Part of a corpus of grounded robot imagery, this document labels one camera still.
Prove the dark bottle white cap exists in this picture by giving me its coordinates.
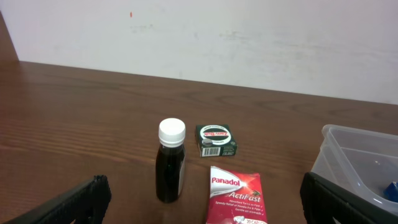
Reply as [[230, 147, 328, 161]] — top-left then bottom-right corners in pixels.
[[155, 118, 186, 203]]

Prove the green Zam-Buk box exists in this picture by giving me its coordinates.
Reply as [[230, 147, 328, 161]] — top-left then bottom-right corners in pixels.
[[195, 124, 238, 157]]

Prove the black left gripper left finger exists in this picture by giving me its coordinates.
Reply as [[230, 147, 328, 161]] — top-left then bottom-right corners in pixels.
[[6, 175, 111, 224]]

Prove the blue Cool Fever box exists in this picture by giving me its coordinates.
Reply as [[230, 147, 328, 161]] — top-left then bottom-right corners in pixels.
[[383, 182, 398, 203]]

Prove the red Panadol ActiFast packet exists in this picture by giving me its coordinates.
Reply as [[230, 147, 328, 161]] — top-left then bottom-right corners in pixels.
[[206, 166, 268, 224]]

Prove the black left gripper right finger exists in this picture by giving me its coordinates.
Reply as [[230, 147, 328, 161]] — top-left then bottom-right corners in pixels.
[[300, 172, 397, 224]]

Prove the clear plastic container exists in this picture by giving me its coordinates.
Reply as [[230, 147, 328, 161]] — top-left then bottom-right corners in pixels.
[[311, 124, 397, 215]]

